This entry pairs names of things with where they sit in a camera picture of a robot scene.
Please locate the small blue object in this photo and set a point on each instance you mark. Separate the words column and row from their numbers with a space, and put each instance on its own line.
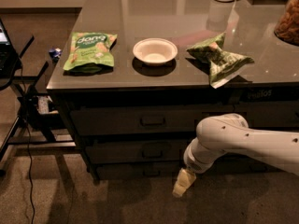
column 55, row 54

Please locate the white paper bowl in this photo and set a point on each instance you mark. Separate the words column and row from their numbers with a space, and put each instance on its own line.
column 155, row 51

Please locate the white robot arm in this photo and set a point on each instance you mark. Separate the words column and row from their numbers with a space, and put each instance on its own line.
column 230, row 133

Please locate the black laptop stand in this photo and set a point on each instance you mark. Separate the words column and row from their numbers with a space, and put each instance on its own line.
column 30, row 126

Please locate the dark drawer cabinet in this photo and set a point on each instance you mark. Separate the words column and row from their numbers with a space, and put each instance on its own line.
column 273, row 77

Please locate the jar of brown snacks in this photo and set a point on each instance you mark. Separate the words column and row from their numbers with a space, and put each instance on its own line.
column 287, row 28

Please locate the green dang snack bag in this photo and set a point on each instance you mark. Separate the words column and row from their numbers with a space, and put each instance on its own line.
column 90, row 52

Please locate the crumpled green chip bag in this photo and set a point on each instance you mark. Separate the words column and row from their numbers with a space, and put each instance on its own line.
column 223, row 65

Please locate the drawer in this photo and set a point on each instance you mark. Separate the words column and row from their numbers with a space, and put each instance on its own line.
column 273, row 115
column 238, row 164
column 136, row 119
column 137, row 151
column 137, row 170

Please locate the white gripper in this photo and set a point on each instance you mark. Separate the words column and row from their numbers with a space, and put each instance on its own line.
column 192, row 163

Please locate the black laptop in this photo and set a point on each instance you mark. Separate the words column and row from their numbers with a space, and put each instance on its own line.
column 9, row 58

